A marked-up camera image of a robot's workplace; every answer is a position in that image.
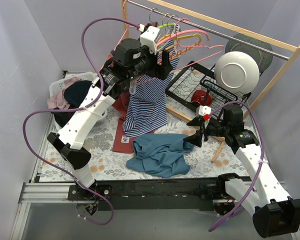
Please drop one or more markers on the yellow plastic hanger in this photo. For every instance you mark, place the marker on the yellow plastic hanger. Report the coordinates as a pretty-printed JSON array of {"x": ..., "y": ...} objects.
[{"x": 182, "y": 40}]

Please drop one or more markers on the thick pink plastic hanger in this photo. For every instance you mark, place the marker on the thick pink plastic hanger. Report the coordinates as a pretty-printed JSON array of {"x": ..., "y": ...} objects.
[{"x": 183, "y": 35}]

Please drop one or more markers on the white plastic laundry basket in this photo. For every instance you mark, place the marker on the white plastic laundry basket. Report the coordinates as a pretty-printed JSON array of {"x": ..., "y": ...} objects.
[{"x": 85, "y": 76}]

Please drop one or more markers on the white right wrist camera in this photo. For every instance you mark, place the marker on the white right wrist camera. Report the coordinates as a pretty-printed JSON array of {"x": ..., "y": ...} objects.
[{"x": 203, "y": 111}]

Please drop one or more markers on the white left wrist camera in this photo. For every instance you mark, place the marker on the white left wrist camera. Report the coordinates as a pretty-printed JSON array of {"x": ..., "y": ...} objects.
[{"x": 148, "y": 38}]

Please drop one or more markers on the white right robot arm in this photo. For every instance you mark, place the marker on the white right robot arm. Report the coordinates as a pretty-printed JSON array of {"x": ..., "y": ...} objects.
[{"x": 274, "y": 212}]

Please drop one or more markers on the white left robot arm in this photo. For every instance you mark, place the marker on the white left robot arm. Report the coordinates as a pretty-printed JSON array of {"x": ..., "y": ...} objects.
[{"x": 132, "y": 59}]

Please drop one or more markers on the pink garment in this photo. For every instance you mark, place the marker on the pink garment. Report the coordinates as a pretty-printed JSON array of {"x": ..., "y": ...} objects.
[{"x": 57, "y": 90}]

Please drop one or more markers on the red ceramic bowl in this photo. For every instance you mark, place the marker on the red ceramic bowl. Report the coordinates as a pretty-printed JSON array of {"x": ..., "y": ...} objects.
[{"x": 201, "y": 98}]

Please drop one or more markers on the dark navy garment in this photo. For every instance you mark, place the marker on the dark navy garment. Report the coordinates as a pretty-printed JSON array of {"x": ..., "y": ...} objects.
[{"x": 76, "y": 93}]

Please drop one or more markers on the blue white striped tank top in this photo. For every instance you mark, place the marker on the blue white striped tank top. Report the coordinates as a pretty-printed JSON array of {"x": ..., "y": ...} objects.
[{"x": 146, "y": 110}]

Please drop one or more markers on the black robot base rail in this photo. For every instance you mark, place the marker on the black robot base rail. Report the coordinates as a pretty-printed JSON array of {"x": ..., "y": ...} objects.
[{"x": 163, "y": 194}]

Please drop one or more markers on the green plastic hanger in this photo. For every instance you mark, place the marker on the green plastic hanger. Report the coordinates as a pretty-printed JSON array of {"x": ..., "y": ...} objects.
[{"x": 168, "y": 23}]

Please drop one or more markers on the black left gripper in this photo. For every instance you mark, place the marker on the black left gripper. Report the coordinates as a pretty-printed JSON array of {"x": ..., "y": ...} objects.
[{"x": 157, "y": 67}]

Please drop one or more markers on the pink wire hanger at post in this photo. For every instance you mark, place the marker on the pink wire hanger at post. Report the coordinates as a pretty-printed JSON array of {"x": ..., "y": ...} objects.
[{"x": 126, "y": 27}]

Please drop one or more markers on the wooden clothes rack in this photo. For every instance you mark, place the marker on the wooden clothes rack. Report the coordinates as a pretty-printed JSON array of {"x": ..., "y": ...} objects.
[{"x": 291, "y": 48}]

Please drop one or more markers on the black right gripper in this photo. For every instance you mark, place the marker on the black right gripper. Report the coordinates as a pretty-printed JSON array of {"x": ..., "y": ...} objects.
[{"x": 204, "y": 130}]

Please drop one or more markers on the floral table mat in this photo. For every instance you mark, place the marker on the floral table mat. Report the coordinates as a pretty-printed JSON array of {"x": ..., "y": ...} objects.
[{"x": 108, "y": 165}]

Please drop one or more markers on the white ceramic plate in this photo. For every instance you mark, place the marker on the white ceramic plate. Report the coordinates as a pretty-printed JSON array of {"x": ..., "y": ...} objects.
[{"x": 236, "y": 72}]

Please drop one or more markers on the black wire dish rack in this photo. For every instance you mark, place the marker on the black wire dish rack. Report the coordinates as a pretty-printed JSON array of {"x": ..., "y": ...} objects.
[{"x": 196, "y": 78}]

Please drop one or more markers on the red tank top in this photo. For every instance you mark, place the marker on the red tank top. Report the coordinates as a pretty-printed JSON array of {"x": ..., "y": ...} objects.
[{"x": 122, "y": 143}]

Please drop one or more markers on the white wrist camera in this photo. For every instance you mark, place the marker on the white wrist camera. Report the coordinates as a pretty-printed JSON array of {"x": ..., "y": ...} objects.
[
  {"x": 148, "y": 38},
  {"x": 203, "y": 111}
]

